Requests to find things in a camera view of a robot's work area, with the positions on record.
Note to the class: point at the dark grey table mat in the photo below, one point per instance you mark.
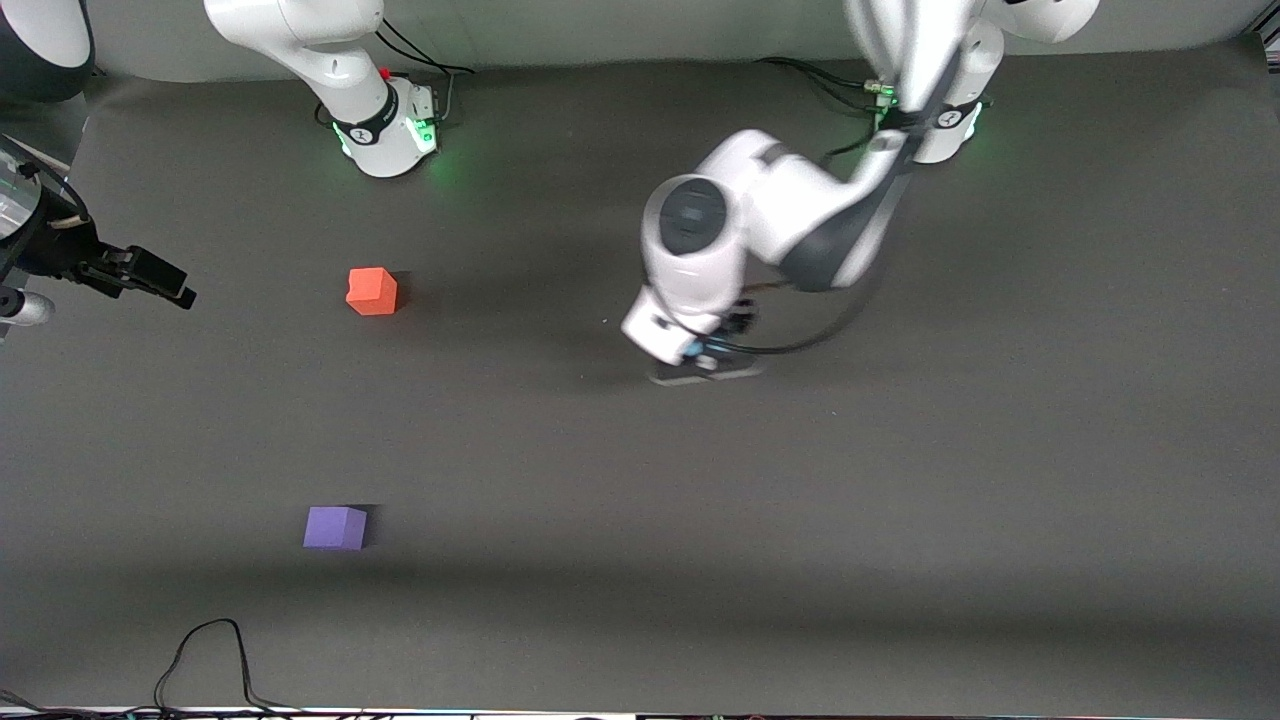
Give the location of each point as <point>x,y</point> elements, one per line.
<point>640,560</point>

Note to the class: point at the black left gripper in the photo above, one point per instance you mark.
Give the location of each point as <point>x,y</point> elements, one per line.
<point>741,320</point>

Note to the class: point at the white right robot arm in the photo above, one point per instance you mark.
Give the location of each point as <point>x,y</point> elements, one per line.
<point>340,50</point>

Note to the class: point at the orange foam block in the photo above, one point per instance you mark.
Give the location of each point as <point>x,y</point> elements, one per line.
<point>372,291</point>

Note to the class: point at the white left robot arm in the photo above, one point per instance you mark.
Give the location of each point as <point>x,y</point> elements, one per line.
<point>760,210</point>

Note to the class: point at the purple foam block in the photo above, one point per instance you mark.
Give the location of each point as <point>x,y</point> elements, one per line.
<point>334,528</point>

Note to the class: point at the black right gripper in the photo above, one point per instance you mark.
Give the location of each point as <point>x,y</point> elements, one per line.
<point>62,252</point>

